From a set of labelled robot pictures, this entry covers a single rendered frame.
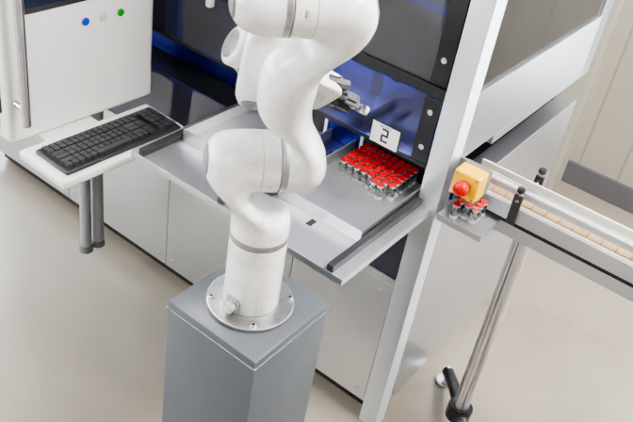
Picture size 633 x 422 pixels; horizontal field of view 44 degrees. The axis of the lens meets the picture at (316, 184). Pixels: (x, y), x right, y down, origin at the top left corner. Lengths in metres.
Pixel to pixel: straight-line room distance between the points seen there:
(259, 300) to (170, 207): 1.21
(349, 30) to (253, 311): 0.70
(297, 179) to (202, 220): 1.27
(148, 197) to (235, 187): 1.44
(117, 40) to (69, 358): 1.07
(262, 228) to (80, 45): 0.98
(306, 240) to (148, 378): 1.01
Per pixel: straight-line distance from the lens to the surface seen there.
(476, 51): 1.86
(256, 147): 1.44
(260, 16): 1.16
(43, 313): 2.94
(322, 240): 1.88
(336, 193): 2.04
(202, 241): 2.75
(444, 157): 1.99
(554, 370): 3.08
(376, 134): 2.07
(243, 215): 1.49
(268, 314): 1.68
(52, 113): 2.34
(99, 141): 2.26
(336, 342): 2.53
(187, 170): 2.06
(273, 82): 1.28
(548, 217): 2.10
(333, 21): 1.18
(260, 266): 1.57
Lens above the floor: 2.03
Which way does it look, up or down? 34 degrees down
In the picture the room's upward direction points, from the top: 10 degrees clockwise
